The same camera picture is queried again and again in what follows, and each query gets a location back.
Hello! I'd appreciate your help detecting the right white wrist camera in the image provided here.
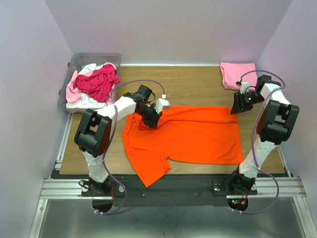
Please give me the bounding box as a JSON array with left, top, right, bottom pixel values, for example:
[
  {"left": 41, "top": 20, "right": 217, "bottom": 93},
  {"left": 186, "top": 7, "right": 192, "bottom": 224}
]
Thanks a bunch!
[{"left": 236, "top": 79, "right": 250, "bottom": 94}]

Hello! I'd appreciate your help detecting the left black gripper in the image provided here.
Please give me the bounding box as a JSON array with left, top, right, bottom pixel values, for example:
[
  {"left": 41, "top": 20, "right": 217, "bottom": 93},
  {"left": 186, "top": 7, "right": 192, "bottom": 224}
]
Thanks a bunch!
[{"left": 136, "top": 104, "right": 162, "bottom": 130}]

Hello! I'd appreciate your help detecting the folded pink t shirt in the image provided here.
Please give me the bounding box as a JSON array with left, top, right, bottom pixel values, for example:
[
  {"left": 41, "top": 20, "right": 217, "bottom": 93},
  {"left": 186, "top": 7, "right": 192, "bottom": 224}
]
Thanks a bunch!
[{"left": 220, "top": 62, "right": 256, "bottom": 90}]

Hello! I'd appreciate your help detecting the white shirt in bin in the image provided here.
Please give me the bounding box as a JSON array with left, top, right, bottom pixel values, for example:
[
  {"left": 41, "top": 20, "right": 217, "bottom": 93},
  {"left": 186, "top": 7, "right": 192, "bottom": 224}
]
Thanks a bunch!
[{"left": 66, "top": 62, "right": 116, "bottom": 109}]

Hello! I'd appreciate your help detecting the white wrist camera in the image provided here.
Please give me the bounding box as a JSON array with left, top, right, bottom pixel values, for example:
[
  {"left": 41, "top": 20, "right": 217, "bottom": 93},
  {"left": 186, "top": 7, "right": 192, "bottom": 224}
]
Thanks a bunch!
[
  {"left": 236, "top": 79, "right": 250, "bottom": 94},
  {"left": 154, "top": 98, "right": 171, "bottom": 113}
]

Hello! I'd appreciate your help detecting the orange t shirt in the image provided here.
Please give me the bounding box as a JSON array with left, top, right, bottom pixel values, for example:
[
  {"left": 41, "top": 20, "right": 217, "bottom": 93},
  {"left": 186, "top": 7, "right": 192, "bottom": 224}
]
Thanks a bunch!
[{"left": 122, "top": 106, "right": 244, "bottom": 187}]

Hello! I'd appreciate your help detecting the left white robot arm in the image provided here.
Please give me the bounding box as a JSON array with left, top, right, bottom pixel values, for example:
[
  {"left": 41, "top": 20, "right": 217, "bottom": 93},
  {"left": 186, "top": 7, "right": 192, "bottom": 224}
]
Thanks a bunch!
[{"left": 74, "top": 85, "right": 171, "bottom": 195}]

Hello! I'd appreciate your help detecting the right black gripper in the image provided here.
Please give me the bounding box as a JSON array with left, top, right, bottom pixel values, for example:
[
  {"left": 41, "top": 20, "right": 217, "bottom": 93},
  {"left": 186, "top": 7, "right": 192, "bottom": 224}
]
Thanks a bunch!
[{"left": 229, "top": 91, "right": 265, "bottom": 114}]

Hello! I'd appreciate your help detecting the magenta t shirt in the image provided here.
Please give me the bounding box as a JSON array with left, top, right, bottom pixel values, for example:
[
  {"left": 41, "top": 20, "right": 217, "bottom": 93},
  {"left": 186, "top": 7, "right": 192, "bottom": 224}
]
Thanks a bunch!
[{"left": 74, "top": 64, "right": 120, "bottom": 103}]

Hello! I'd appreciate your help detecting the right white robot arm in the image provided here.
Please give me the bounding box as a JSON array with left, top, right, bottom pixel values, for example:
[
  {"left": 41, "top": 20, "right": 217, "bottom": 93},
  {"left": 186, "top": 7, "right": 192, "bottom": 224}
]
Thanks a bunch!
[{"left": 228, "top": 70, "right": 300, "bottom": 194}]

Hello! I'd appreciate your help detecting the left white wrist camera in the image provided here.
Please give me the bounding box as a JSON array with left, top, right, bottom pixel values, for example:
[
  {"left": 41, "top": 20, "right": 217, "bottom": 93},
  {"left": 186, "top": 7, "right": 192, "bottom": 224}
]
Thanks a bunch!
[{"left": 154, "top": 98, "right": 171, "bottom": 113}]

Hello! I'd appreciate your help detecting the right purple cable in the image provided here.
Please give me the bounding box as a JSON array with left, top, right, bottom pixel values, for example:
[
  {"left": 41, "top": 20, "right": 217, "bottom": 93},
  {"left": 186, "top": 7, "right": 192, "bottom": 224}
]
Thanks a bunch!
[{"left": 231, "top": 70, "right": 286, "bottom": 214}]

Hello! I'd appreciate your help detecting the clear plastic bin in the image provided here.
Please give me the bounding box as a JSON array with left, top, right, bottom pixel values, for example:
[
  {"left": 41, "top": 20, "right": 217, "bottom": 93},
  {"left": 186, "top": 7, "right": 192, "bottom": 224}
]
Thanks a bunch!
[{"left": 57, "top": 53, "right": 121, "bottom": 113}]

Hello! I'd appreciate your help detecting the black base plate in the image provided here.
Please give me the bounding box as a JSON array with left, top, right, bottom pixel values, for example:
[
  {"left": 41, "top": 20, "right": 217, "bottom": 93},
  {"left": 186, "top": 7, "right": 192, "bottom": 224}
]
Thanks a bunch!
[{"left": 51, "top": 173, "right": 258, "bottom": 208}]

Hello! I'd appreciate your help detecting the light pink shirt in bin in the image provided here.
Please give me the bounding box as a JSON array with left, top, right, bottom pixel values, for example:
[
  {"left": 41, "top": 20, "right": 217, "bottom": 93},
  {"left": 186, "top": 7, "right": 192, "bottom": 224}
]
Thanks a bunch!
[{"left": 65, "top": 71, "right": 81, "bottom": 103}]

